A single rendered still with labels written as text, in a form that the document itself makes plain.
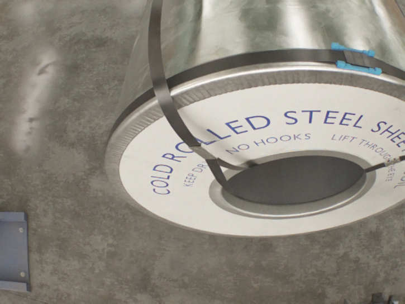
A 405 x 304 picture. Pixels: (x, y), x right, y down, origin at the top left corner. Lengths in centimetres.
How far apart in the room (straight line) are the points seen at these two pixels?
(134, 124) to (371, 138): 58
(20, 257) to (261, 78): 172
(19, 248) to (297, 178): 155
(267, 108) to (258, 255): 123
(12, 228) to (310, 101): 181
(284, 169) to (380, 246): 100
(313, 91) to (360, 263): 150
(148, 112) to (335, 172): 84
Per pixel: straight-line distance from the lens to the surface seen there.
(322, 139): 87
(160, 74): 73
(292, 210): 140
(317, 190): 142
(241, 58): 67
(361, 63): 68
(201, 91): 70
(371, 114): 81
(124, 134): 87
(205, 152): 79
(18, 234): 210
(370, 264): 211
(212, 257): 185
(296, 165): 147
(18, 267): 207
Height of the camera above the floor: 181
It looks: 62 degrees down
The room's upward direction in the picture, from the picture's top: 2 degrees clockwise
